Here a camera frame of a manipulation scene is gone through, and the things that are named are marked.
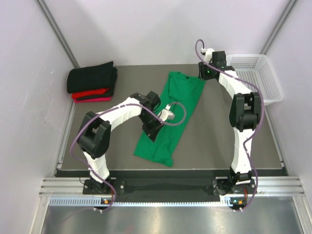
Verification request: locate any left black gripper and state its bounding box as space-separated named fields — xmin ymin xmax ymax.
xmin=137 ymin=112 xmax=164 ymax=142

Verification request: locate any green t-shirt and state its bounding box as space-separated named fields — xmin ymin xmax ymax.
xmin=134 ymin=72 xmax=205 ymax=167

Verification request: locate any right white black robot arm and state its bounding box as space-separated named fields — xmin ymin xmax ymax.
xmin=198 ymin=48 xmax=262 ymax=195

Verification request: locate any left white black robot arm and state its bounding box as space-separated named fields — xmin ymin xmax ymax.
xmin=78 ymin=91 xmax=175 ymax=194

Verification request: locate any folded pink t-shirt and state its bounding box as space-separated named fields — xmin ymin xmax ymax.
xmin=74 ymin=97 xmax=112 ymax=103

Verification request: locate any folded black t-shirt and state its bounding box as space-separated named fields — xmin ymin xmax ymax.
xmin=67 ymin=61 xmax=117 ymax=94

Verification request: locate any folded red t-shirt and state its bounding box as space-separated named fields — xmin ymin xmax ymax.
xmin=71 ymin=88 xmax=110 ymax=99

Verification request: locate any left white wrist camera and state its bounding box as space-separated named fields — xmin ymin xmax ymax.
xmin=157 ymin=104 xmax=175 ymax=121

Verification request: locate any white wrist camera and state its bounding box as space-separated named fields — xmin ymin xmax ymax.
xmin=157 ymin=104 xmax=175 ymax=121
xmin=201 ymin=48 xmax=215 ymax=63

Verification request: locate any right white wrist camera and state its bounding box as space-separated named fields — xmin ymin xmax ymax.
xmin=201 ymin=48 xmax=215 ymax=63

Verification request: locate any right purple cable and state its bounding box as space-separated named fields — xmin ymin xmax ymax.
xmin=195 ymin=39 xmax=265 ymax=212

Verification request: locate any white slotted cable duct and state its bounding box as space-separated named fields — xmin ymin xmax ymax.
xmin=49 ymin=195 xmax=247 ymax=207

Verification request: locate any aluminium frame rail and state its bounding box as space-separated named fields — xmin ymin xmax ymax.
xmin=39 ymin=176 xmax=305 ymax=196

